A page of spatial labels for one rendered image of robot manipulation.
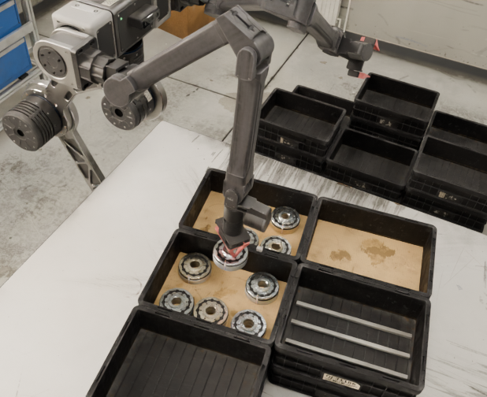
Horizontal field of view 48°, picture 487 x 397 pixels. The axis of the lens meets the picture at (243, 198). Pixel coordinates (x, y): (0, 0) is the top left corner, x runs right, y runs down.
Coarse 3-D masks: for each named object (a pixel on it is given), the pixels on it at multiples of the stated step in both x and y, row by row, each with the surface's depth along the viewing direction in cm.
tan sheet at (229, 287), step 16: (176, 272) 171; (224, 272) 172; (240, 272) 173; (192, 288) 167; (208, 288) 168; (224, 288) 168; (240, 288) 168; (176, 304) 163; (240, 304) 164; (256, 304) 165; (272, 304) 165; (272, 320) 161
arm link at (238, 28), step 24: (216, 24) 114; (240, 24) 113; (168, 48) 125; (192, 48) 121; (216, 48) 118; (240, 48) 114; (264, 48) 114; (144, 72) 130; (168, 72) 127; (120, 96) 134
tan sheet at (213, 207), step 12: (216, 192) 197; (204, 204) 192; (216, 204) 193; (204, 216) 188; (216, 216) 189; (300, 216) 191; (204, 228) 184; (252, 228) 186; (300, 228) 187; (288, 240) 183
